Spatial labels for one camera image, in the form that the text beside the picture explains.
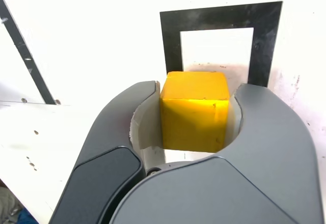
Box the black tape strip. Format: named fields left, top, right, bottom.
left=0, top=0, right=57, bottom=105

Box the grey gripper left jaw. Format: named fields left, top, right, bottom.
left=49, top=80, right=166, bottom=224

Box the yellow cube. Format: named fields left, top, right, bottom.
left=159, top=70, right=231, bottom=155

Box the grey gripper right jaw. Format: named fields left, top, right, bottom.
left=106, top=82, right=324, bottom=224

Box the black tape square outline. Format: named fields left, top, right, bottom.
left=159, top=1, right=283, bottom=89

